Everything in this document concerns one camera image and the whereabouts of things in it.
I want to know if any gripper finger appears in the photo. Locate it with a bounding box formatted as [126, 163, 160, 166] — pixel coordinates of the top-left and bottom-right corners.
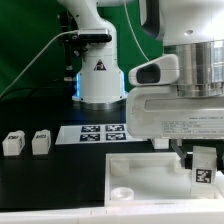
[216, 146, 224, 173]

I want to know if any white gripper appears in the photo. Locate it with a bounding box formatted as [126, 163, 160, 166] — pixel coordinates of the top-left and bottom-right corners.
[126, 86, 224, 169]

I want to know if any white square tabletop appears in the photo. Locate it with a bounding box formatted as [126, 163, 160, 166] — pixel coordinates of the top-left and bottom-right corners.
[104, 153, 224, 207]

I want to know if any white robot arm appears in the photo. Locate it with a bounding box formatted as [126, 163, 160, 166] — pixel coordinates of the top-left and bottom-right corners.
[59, 0, 224, 147]

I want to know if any white sheet with markers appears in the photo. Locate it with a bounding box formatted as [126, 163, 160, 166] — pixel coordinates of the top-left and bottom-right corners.
[56, 124, 139, 145]

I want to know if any white front ledge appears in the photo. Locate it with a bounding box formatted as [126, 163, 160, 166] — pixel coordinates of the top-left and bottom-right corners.
[0, 202, 224, 224]

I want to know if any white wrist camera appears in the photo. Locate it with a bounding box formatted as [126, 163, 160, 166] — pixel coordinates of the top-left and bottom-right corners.
[128, 54, 180, 86]

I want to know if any black camera on stand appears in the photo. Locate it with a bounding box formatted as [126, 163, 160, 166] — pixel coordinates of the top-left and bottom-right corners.
[58, 11, 112, 81]

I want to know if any white cable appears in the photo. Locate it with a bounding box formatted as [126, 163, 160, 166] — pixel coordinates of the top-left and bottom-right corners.
[122, 0, 151, 63]

